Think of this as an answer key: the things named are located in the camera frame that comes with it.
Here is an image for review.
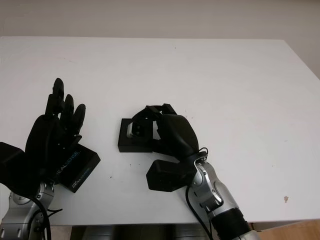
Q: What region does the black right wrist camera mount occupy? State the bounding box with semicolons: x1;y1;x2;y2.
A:
146;159;196;193

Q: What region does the small silver camera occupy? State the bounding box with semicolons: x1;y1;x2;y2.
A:
126;123;149;139

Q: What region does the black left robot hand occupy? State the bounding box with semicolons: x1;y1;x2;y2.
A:
24;77;86;182

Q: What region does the grey robot torso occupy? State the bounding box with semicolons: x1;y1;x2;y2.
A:
71;219;208;240

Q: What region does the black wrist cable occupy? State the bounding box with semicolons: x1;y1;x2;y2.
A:
184;147;216;240
31;194;64;240

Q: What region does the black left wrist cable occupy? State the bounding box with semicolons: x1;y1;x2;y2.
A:
31;194;64;240

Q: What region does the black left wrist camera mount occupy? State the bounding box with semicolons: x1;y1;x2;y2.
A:
0;141;40;195

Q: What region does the black camera box base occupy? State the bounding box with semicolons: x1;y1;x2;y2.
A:
117;118;161;153

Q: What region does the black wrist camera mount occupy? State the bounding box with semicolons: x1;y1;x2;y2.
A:
0;141;40;195
146;159;196;193

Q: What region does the black printed box lid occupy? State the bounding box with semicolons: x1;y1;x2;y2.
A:
56;144;102;193

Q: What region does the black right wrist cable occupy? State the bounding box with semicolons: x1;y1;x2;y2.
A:
184;147;216;240

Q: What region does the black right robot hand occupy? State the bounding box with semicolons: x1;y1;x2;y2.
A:
129;102;200;163

